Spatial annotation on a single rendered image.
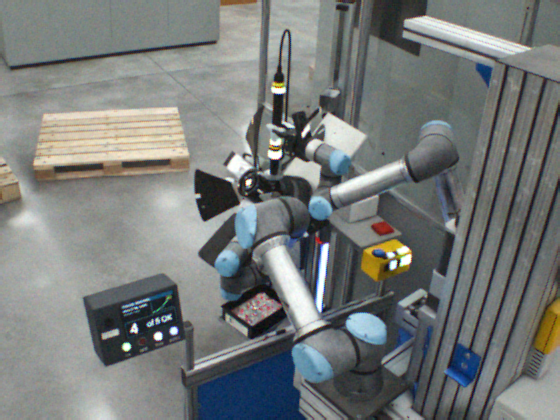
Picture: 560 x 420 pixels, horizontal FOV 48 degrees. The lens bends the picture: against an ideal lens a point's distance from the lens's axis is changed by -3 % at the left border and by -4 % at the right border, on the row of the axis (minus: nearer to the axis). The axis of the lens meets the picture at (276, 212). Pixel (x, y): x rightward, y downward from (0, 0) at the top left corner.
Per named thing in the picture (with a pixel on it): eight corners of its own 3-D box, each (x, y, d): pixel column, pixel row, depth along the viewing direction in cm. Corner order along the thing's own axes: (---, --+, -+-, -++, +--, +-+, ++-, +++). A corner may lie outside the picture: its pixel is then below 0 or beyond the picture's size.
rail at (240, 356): (384, 302, 260) (387, 287, 255) (391, 308, 257) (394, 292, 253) (181, 382, 217) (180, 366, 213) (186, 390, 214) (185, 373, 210)
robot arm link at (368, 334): (391, 362, 180) (398, 327, 173) (353, 379, 174) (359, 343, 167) (365, 337, 189) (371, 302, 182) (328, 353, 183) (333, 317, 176)
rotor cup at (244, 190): (264, 175, 263) (243, 162, 254) (288, 181, 253) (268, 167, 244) (249, 207, 261) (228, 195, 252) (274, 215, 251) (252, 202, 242)
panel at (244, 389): (358, 416, 291) (378, 307, 257) (360, 419, 290) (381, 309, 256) (198, 493, 253) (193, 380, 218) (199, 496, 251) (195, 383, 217)
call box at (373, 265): (391, 260, 253) (395, 237, 248) (408, 273, 246) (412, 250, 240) (359, 271, 246) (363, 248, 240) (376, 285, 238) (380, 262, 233)
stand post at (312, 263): (301, 361, 338) (320, 167, 277) (310, 372, 331) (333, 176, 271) (294, 364, 336) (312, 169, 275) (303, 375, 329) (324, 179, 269)
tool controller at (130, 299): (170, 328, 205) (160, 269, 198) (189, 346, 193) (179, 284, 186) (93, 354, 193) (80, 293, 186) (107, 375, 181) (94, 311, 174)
